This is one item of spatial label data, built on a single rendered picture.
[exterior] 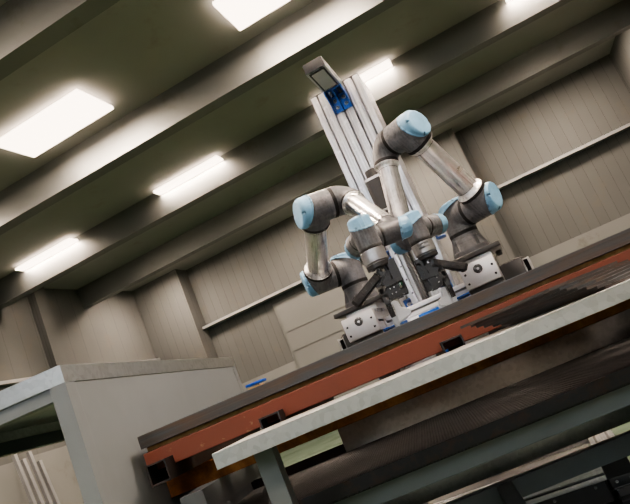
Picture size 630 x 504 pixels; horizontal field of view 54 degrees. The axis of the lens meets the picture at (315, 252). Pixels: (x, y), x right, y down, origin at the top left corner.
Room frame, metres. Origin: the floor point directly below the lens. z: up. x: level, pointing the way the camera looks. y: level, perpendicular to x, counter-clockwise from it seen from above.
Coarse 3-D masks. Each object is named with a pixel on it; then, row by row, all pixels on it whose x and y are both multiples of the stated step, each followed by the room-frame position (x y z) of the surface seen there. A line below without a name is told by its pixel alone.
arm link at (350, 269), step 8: (336, 256) 2.58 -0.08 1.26; (344, 256) 2.57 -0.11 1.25; (336, 264) 2.56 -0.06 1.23; (344, 264) 2.57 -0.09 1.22; (352, 264) 2.57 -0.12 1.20; (360, 264) 2.60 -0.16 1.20; (336, 272) 2.55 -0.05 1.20; (344, 272) 2.56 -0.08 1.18; (352, 272) 2.57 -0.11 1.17; (360, 272) 2.58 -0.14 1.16; (344, 280) 2.58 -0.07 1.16; (352, 280) 2.57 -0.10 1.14
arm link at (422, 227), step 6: (414, 210) 2.04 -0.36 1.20; (408, 216) 2.03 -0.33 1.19; (414, 216) 2.03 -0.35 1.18; (420, 216) 2.04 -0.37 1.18; (414, 222) 2.03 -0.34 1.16; (420, 222) 2.03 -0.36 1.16; (426, 222) 2.06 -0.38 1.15; (414, 228) 2.03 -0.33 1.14; (420, 228) 2.03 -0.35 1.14; (426, 228) 2.05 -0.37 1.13; (414, 234) 2.03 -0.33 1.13; (420, 234) 2.03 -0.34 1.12; (426, 234) 2.04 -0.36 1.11; (408, 240) 2.06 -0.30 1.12; (414, 240) 2.04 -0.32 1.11; (420, 240) 2.03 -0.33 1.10
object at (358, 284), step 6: (354, 282) 2.57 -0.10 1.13; (360, 282) 2.57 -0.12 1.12; (366, 282) 2.59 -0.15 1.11; (342, 288) 2.61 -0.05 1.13; (348, 288) 2.58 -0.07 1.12; (354, 288) 2.57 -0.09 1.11; (360, 288) 2.56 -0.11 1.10; (348, 294) 2.58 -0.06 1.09; (354, 294) 2.56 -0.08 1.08; (372, 294) 2.57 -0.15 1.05; (348, 300) 2.60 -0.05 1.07; (348, 306) 2.58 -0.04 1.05
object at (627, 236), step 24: (600, 240) 1.42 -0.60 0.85; (624, 240) 1.42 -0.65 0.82; (552, 264) 1.43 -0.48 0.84; (576, 264) 1.43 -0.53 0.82; (504, 288) 1.44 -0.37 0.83; (432, 312) 1.46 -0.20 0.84; (456, 312) 1.45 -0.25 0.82; (384, 336) 1.47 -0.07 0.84; (408, 336) 1.46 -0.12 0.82; (336, 360) 1.48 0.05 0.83; (264, 384) 1.50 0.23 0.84; (288, 384) 1.49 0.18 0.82; (216, 408) 1.51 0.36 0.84; (168, 432) 1.52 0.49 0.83
